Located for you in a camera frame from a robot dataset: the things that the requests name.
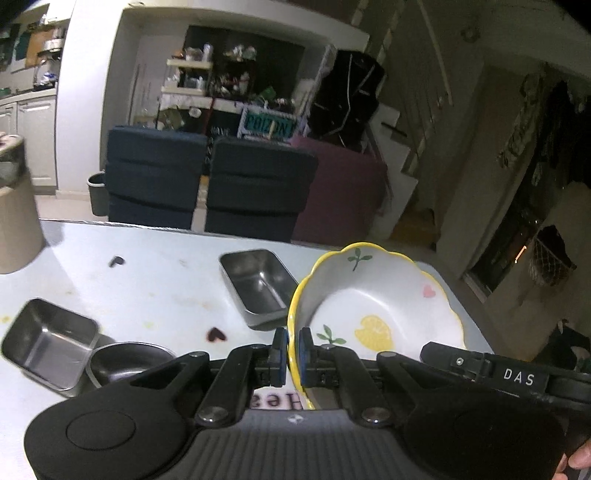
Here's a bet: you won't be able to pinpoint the rectangular steel tray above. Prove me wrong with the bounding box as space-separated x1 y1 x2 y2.
1 298 100 398
219 249 298 330

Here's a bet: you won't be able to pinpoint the yellow rim lemon bowl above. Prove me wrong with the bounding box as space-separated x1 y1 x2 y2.
287 242 466 410

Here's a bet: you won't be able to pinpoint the round steel bowl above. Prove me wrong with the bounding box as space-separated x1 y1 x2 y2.
85 342 176 388

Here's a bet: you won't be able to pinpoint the person's hand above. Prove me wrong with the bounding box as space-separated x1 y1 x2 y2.
552 439 591 480

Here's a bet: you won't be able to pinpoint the maroon cushion chair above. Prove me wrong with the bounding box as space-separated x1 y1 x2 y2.
291 136 388 247

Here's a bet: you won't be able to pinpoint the right dark blue chair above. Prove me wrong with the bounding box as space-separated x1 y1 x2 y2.
204 137 318 242

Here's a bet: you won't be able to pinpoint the dark blue chair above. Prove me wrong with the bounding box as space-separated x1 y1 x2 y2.
204 137 318 242
105 126 207 230

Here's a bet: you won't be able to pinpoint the left dark blue chair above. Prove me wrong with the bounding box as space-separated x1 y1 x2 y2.
105 126 207 230

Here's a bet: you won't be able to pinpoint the teal poizon sign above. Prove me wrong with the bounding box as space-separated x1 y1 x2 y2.
236 105 300 143

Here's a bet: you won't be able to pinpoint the grey waste bin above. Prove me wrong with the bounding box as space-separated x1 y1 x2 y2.
87 172 109 217

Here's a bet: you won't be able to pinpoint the beige ribbed canister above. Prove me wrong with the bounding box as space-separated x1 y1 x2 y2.
0 132 45 274

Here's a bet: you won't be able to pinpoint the cluttered white shelf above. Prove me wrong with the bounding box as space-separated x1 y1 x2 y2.
154 36 315 138

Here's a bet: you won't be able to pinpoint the white kitchen cabinets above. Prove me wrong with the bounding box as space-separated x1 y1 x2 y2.
1 88 57 192

